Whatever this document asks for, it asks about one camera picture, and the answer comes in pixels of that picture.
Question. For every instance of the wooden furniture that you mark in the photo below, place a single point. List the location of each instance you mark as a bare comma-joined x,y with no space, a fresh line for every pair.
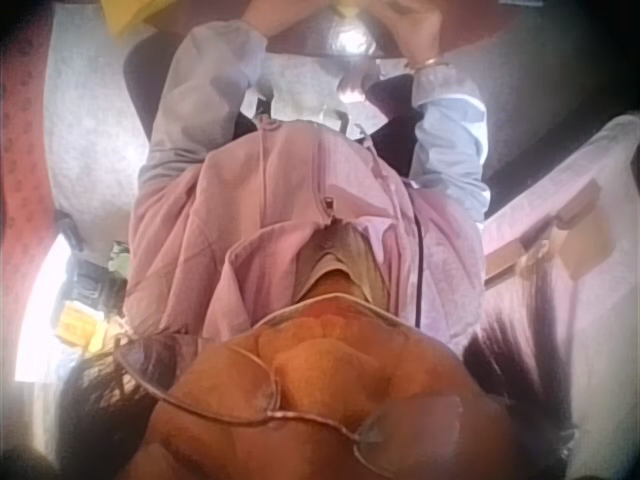
545,225

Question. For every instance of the person's right hand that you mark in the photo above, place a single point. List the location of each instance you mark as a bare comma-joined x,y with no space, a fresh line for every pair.
422,30

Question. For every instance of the round brown table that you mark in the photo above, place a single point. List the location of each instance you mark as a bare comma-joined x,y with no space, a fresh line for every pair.
345,37

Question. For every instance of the yellow box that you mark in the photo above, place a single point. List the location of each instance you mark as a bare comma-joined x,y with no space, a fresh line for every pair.
125,15

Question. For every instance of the person's left hand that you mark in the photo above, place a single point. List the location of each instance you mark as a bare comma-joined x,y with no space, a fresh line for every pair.
277,14

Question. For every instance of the red patterned rug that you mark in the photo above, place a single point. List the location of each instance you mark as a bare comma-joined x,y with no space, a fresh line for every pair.
27,160

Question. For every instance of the yellow packet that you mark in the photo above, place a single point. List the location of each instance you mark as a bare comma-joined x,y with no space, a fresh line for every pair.
80,325

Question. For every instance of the gold bangle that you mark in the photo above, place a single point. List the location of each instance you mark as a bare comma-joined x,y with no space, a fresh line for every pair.
429,63

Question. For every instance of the black bag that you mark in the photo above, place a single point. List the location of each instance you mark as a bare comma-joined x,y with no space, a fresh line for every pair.
90,270

